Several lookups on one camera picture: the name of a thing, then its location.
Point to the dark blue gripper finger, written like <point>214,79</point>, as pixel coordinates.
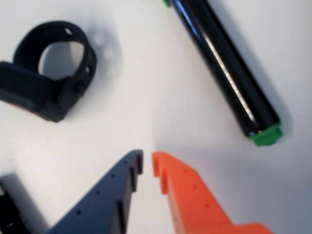
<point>97,204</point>

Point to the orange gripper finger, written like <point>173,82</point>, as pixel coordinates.
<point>190,200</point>

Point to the small black flashlight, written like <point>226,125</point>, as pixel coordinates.
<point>7,214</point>

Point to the black marker with green cap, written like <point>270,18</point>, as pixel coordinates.
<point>219,61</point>

